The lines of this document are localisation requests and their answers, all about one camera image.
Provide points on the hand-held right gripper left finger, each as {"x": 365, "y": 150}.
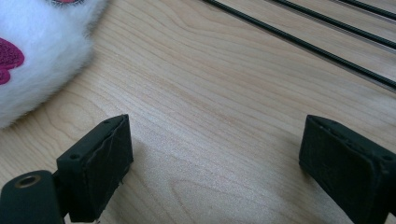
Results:
{"x": 96, "y": 174}

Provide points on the white plush toy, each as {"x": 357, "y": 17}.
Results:
{"x": 40, "y": 62}

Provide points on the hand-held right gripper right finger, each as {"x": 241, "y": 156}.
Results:
{"x": 342, "y": 168}

